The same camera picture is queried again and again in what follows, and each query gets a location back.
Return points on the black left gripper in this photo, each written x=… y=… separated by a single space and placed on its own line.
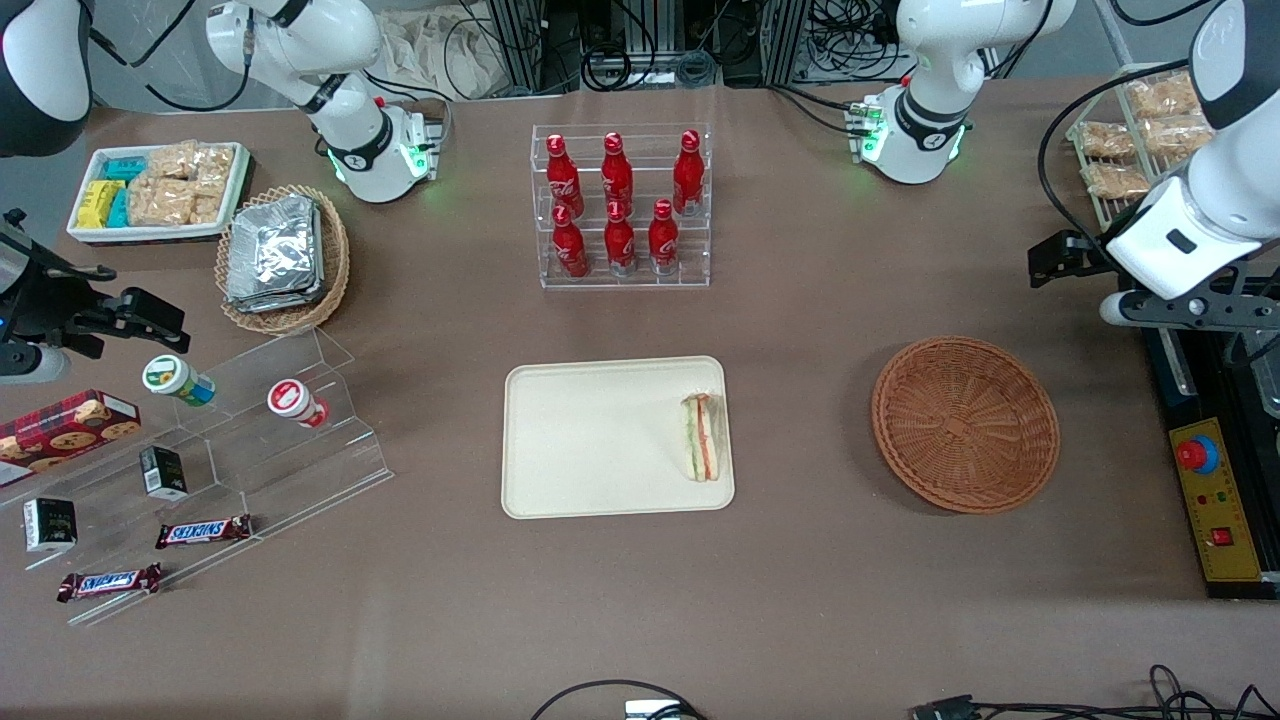
x=1088 y=256

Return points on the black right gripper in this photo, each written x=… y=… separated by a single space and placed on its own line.
x=45 y=300

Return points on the plastic-wrapped triangle sandwich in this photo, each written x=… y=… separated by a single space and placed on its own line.
x=702 y=440

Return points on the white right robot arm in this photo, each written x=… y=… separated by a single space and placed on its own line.
x=355 y=130

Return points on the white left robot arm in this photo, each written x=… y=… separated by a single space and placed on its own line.
x=935 y=95

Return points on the white rectangular snack tray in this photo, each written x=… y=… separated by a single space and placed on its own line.
x=150 y=233

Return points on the tan wicker basket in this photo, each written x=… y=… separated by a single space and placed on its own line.
x=335 y=260

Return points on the round brown wicker basket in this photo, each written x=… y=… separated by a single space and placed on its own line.
x=965 y=425

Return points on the beige rectangular serving tray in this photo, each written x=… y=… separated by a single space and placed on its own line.
x=600 y=440

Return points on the green-lidded cup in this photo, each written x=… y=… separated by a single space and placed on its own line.
x=175 y=378

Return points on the bagged bread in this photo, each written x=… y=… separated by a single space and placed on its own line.
x=1160 y=97
x=1108 y=140
x=1116 y=181
x=1175 y=138

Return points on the teal snack packet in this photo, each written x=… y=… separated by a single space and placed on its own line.
x=125 y=168
x=119 y=208

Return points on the clear rice cracker bag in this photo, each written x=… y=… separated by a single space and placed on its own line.
x=172 y=160
x=215 y=165
x=207 y=203
x=160 y=202

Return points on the yellow snack packet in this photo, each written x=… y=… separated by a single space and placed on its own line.
x=96 y=205

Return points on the silver foil packet stack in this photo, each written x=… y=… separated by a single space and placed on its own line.
x=275 y=255

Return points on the red tartan cookie box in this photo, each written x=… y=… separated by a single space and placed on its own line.
x=65 y=430

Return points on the small black carton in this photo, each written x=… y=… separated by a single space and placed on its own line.
x=50 y=524
x=163 y=473

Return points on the red-lidded cup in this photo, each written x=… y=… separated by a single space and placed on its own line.
x=293 y=400

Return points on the clear acrylic step display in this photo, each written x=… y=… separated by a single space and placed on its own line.
x=260 y=470

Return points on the brown Snickers bar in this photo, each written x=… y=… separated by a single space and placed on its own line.
x=110 y=582
x=203 y=532

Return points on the red emergency stop button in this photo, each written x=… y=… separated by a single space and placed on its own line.
x=1197 y=455

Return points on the black yellow control box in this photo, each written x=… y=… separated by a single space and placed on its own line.
x=1215 y=560

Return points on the clear acrylic bottle rack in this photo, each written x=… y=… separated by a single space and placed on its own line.
x=695 y=250

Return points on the red cola bottle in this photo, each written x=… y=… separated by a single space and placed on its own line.
x=688 y=175
x=571 y=248
x=620 y=245
x=563 y=180
x=663 y=243
x=617 y=175

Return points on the beige cloth bag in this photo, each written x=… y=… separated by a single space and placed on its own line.
x=440 y=55

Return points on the small white device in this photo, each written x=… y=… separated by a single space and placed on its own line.
x=650 y=710

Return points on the aluminium frame post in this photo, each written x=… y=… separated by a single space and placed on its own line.
x=520 y=45
x=785 y=40

